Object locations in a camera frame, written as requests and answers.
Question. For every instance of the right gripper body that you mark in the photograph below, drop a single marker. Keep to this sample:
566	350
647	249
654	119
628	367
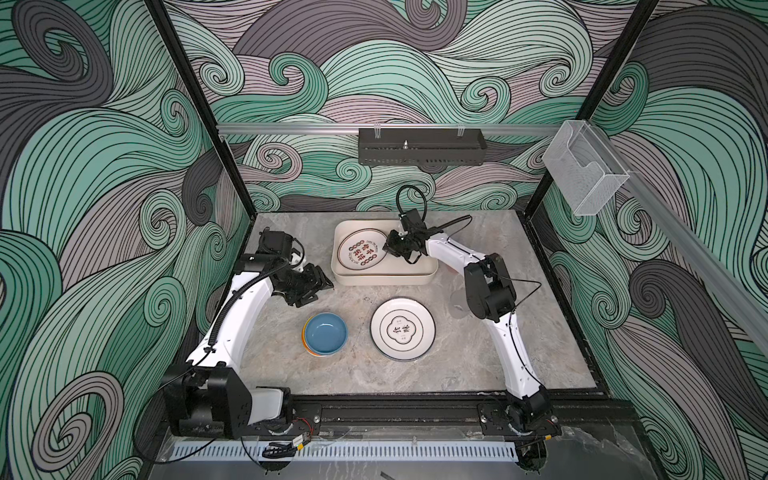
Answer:
399	244

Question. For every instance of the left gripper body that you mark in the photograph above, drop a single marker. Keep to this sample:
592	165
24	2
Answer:
301	285

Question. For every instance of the red text white plate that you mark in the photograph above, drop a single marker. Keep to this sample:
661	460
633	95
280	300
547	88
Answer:
361	249

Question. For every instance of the black text white plate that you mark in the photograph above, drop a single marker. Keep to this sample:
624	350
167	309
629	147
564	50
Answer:
403	329

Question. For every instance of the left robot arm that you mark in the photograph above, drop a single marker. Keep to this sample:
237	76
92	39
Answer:
240	336

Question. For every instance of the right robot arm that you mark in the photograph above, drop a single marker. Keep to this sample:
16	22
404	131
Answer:
491	296

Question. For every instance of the white plastic bin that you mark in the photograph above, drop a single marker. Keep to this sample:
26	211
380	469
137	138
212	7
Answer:
392	271

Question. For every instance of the blue bowl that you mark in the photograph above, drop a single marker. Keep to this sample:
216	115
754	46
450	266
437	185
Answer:
324	334

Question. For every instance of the clear plastic cup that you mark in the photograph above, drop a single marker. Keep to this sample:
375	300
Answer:
457	306

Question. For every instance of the black wall tray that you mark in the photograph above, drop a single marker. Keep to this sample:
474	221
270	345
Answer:
421	147

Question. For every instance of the white slotted cable duct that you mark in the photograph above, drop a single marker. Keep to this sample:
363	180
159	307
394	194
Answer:
354	450

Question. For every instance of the clear acrylic wall holder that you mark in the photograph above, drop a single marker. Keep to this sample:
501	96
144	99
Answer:
585	166

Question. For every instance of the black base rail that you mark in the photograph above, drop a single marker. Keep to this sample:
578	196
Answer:
491	414

